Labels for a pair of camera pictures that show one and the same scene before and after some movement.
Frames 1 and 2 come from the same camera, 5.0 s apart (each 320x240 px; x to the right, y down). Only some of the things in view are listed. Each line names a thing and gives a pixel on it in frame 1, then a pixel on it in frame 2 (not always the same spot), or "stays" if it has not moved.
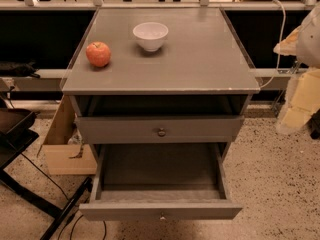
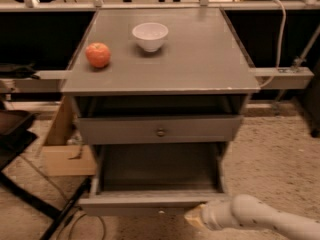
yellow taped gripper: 309,44 → 210,215
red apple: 98,53 stays
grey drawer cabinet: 161,122 stays
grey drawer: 168,181 stays
